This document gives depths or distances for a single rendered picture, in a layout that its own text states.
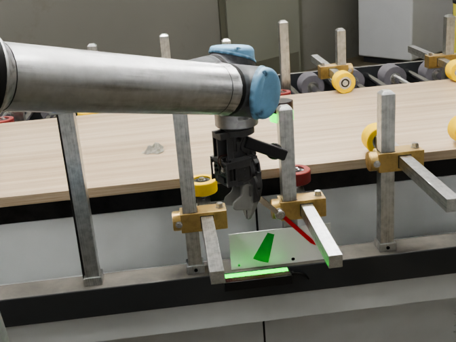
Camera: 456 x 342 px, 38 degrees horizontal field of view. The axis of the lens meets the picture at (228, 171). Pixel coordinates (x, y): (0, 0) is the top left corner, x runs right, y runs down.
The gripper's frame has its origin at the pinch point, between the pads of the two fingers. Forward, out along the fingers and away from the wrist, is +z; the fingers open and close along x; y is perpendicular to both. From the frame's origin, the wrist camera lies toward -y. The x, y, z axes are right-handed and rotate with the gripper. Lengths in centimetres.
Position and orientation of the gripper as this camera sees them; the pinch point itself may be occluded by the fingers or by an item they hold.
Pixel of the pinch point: (250, 212)
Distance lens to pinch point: 144.8
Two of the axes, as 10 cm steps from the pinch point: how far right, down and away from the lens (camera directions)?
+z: 0.7, 9.4, 3.3
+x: 5.1, 2.6, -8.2
